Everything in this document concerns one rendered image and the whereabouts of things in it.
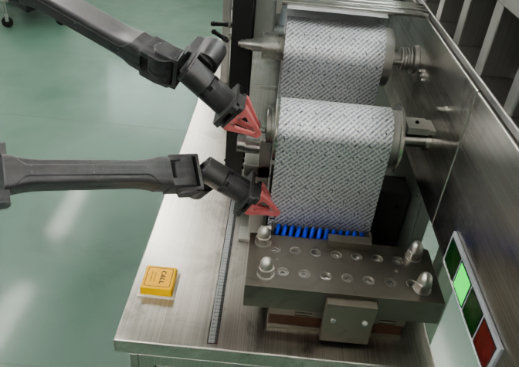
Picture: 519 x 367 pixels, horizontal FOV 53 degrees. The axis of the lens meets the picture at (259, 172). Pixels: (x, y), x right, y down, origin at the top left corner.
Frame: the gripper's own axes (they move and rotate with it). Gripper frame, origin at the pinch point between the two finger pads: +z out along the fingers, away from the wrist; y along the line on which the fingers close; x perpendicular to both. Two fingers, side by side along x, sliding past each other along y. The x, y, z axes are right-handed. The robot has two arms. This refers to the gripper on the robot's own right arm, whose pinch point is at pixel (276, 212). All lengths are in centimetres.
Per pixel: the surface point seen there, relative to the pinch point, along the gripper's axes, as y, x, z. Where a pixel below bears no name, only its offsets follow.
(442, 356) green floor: -50, -50, 123
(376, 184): 0.3, 19.4, 12.4
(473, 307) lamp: 36.0, 26.8, 19.3
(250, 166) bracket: -7.0, 2.5, -9.4
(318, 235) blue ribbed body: 3.5, 2.8, 9.9
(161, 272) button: 8.4, -24.8, -14.0
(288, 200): 0.3, 4.4, 0.1
